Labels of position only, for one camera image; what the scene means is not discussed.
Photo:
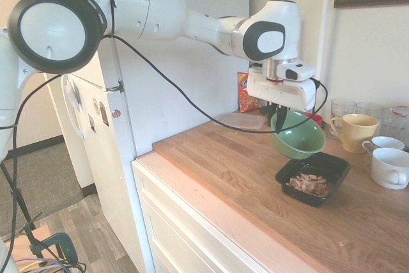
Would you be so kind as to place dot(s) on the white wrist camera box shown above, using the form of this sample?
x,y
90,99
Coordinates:
x,y
297,70

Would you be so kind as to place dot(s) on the black stand pole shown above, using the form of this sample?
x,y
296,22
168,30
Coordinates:
x,y
17,196

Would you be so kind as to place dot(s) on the green ceramic bowl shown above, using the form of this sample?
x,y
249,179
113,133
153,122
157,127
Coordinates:
x,y
300,145

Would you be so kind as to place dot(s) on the white drawer cabinet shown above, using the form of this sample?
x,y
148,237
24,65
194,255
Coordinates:
x,y
179,222

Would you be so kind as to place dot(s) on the yellow mug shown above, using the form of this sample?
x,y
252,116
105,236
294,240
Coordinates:
x,y
358,135

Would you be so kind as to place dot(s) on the brown arched fridge magnet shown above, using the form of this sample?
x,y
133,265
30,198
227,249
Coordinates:
x,y
104,113

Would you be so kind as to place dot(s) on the pale wooden mounting table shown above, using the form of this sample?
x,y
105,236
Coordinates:
x,y
19,242

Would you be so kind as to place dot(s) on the clear drinking glasses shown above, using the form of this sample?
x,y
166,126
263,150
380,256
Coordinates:
x,y
396,124

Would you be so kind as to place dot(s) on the red mug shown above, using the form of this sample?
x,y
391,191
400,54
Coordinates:
x,y
316,119

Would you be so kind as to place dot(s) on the round white fridge magnet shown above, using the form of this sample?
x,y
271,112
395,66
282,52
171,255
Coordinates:
x,y
96,104

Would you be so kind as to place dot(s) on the black plastic food container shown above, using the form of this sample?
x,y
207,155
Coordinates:
x,y
338,170

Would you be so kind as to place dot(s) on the white taper candle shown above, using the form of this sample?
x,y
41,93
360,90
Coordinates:
x,y
323,36

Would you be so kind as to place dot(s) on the white refrigerator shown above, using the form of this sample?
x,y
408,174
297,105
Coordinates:
x,y
204,94

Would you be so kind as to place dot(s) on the large white cup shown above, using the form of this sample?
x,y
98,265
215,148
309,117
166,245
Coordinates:
x,y
388,167

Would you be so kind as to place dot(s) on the clear plastic container lid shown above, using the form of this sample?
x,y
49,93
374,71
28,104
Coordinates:
x,y
239,121

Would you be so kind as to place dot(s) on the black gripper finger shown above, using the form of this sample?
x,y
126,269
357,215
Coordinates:
x,y
272,111
281,121

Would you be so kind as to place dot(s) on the red orange snack bag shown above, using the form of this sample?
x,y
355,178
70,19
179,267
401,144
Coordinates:
x,y
247,94

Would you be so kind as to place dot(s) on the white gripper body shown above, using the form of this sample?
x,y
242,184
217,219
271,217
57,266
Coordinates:
x,y
281,94

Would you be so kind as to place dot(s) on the small white cup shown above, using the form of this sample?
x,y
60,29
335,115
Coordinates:
x,y
388,143

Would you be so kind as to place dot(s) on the brown cereal pieces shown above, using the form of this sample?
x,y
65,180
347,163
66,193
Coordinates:
x,y
306,185

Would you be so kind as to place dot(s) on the green C-clamp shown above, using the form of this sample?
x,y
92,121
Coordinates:
x,y
62,244

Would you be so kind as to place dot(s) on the small photo fridge magnet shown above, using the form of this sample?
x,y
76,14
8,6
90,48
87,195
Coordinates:
x,y
92,123

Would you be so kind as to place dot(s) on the clear drinking glass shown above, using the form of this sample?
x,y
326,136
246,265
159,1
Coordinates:
x,y
342,106
369,108

